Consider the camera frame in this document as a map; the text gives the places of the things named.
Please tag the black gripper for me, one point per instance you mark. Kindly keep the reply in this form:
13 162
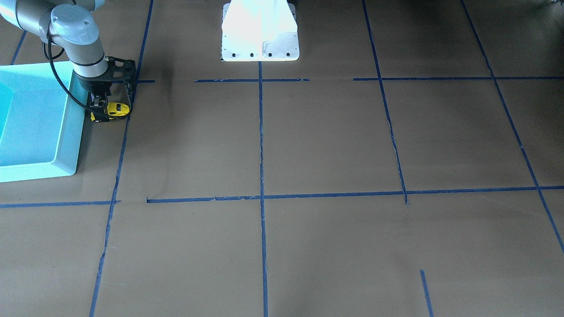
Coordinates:
94 84

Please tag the yellow beetle toy car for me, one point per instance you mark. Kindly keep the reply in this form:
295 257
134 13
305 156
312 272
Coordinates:
116 111

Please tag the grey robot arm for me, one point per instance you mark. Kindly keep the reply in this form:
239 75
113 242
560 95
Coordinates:
70 25

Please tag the turquoise plastic bin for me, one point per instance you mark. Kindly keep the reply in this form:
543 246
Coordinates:
40 123

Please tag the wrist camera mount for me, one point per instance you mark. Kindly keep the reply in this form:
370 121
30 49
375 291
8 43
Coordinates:
121 70

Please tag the white pedestal column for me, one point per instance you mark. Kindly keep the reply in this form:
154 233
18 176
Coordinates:
258 31

